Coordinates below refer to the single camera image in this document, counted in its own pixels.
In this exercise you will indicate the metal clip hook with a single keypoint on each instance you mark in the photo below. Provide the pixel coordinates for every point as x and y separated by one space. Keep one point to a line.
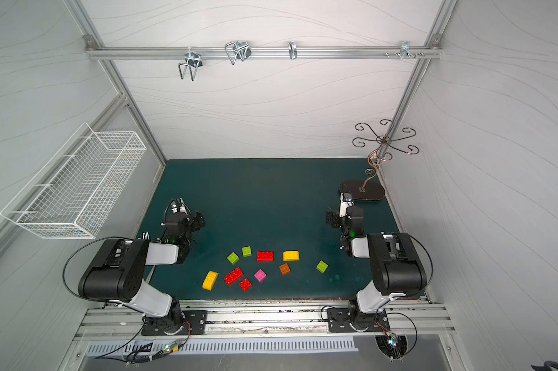
292 50
405 52
237 50
189 68

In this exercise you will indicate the red small lego brick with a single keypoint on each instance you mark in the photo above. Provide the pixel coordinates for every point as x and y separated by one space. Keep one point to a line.
245 284

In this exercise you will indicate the pink lego brick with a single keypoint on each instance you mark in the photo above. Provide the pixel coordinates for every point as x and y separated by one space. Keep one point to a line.
260 275

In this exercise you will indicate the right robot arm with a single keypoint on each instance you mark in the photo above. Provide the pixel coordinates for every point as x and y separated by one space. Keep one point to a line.
395 265

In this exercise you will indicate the right metal clip hook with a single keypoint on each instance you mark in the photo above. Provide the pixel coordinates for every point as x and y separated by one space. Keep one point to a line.
405 52

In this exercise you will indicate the white wire basket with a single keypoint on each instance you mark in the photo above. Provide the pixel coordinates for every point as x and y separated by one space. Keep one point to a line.
72 195

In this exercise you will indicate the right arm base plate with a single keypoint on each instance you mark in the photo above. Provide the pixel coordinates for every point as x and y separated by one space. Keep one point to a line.
341 320

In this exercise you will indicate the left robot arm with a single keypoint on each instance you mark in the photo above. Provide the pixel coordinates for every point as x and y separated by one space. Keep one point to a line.
116 272

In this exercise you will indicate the yellow curved lego brick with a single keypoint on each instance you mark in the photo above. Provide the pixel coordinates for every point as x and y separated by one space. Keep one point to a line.
291 255

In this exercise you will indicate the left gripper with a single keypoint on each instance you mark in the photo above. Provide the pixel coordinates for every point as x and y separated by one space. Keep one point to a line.
197 220

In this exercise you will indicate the red long lego brick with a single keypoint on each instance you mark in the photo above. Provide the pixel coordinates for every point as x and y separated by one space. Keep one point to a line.
233 276

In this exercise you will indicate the horizontal aluminium rail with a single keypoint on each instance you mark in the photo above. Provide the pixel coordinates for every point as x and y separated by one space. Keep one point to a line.
258 53

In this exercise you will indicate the black metal hook stand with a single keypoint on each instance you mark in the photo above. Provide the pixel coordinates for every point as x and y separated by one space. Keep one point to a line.
368 190

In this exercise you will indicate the yellow lego brick left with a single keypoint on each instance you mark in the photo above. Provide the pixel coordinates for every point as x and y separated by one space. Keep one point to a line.
210 280

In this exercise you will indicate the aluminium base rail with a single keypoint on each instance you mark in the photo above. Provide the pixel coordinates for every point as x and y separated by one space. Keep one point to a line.
305 318

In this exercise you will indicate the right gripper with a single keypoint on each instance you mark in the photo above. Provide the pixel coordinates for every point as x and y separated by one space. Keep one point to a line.
332 218

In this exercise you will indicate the green lego brick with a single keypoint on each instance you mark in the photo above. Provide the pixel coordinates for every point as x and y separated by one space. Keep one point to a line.
322 266
247 252
233 258

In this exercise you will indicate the left metal clip hook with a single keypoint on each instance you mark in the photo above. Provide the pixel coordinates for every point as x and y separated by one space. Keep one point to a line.
189 68

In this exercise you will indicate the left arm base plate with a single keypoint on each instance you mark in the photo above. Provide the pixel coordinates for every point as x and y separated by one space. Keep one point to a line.
191 322

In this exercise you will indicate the orange lego brick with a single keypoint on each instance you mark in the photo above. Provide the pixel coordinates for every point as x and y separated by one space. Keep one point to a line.
285 269

